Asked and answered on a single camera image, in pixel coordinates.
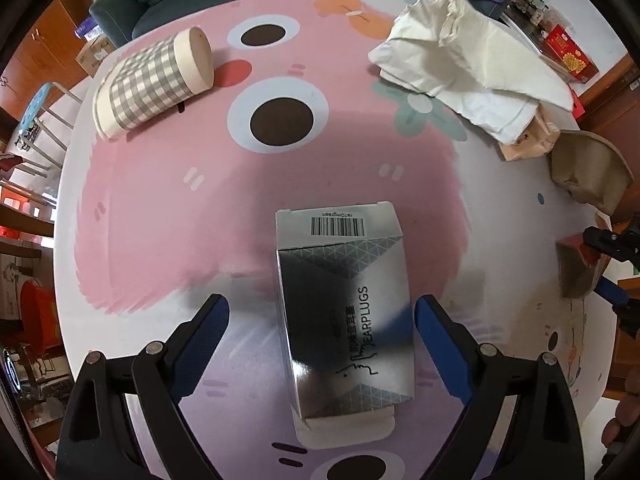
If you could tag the purple packet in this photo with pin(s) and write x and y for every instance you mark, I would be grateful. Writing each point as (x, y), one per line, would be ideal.
(87, 27)

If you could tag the white cloth bag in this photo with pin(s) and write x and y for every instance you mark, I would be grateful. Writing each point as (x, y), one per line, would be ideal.
(475, 60)

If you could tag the wooden cabinet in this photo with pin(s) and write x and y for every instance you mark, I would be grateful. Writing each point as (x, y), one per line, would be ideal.
(35, 50)

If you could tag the blue round stool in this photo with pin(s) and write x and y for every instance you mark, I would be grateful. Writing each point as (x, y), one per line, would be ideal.
(35, 105)

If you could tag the cartoon tablecloth table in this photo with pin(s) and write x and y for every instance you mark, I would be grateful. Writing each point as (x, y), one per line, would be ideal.
(150, 220)

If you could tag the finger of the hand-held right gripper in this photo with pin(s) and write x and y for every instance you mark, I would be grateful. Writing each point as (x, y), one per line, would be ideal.
(607, 287)
(607, 240)

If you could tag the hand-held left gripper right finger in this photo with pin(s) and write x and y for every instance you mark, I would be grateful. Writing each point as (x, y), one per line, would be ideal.
(442, 345)

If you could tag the red gift box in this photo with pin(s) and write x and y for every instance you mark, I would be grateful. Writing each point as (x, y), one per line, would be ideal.
(570, 55)

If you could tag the bottle rack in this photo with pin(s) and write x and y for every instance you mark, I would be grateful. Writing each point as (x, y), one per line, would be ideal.
(535, 7)

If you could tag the brown paper pulp bowl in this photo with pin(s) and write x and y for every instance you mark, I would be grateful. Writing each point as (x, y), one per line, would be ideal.
(590, 170)

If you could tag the silver cardboard box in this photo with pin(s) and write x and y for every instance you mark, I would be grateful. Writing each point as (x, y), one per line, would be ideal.
(345, 310)

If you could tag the red paper bag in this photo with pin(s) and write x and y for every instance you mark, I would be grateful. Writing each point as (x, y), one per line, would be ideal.
(576, 105)

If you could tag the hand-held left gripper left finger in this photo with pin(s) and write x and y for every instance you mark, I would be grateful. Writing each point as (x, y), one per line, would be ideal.
(200, 345)

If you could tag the person's right hand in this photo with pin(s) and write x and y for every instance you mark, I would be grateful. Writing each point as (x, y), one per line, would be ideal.
(625, 410)

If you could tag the grey checked paper cup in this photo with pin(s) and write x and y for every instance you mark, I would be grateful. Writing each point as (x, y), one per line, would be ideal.
(150, 85)

